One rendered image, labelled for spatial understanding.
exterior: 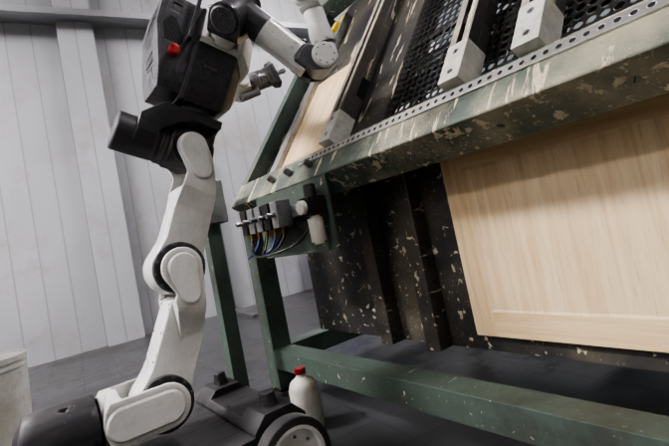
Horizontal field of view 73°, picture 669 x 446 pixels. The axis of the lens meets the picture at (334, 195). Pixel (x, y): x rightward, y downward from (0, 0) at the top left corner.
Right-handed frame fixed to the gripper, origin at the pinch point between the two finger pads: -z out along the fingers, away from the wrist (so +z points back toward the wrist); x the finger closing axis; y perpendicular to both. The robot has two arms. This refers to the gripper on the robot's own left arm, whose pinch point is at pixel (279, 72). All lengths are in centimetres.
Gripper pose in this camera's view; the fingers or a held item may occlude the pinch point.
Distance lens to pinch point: 221.0
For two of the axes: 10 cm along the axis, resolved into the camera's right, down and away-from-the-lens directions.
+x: 4.6, 8.8, 1.4
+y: 5.7, -1.7, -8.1
